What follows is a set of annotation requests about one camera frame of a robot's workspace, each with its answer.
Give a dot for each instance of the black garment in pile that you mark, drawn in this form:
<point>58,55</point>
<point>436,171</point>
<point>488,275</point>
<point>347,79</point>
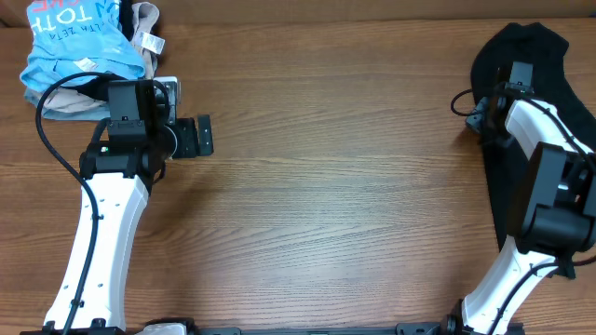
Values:
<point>97,88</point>

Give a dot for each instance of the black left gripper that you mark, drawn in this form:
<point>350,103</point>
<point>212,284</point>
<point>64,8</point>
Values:
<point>188,146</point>

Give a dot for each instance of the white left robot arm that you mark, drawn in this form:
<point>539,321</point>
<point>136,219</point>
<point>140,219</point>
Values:
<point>125,158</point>

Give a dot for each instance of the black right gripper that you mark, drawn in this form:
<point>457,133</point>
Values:
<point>474,118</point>

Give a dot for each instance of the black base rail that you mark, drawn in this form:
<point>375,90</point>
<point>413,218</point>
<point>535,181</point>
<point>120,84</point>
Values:
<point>188,327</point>

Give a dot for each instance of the black t-shirt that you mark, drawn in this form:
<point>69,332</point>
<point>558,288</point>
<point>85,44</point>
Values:
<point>505,166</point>

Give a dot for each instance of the light blue printed t-shirt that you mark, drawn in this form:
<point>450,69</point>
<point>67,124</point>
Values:
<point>76,36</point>

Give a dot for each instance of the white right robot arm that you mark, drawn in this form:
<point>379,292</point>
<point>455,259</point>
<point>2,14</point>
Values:
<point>552,215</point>

